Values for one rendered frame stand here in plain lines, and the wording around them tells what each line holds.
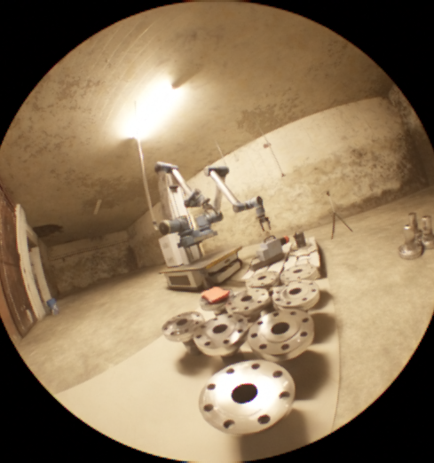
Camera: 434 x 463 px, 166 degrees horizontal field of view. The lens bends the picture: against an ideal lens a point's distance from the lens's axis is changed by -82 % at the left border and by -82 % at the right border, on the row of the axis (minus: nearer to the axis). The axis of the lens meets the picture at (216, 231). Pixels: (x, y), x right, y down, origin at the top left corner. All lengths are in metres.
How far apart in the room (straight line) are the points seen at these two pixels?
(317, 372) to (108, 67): 3.06
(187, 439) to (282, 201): 4.36
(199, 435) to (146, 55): 2.99
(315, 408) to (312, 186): 4.12
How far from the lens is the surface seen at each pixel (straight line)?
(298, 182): 4.22
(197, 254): 2.66
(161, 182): 2.11
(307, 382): 0.74
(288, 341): 0.57
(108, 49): 2.35
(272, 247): 1.71
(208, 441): 0.72
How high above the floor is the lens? 0.67
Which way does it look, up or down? 1 degrees up
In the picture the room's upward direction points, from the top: 18 degrees counter-clockwise
